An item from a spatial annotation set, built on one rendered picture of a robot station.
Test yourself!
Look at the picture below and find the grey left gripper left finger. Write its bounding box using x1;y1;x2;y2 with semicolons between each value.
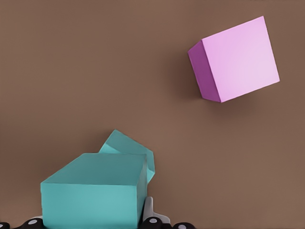
0;216;45;229

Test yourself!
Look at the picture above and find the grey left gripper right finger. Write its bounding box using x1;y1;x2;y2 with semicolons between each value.
139;196;196;229

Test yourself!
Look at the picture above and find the teal blue cube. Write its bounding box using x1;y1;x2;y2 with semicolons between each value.
99;129;156;184
40;153;149;229

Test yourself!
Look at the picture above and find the pink cube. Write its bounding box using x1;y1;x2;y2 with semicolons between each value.
187;15;280;104

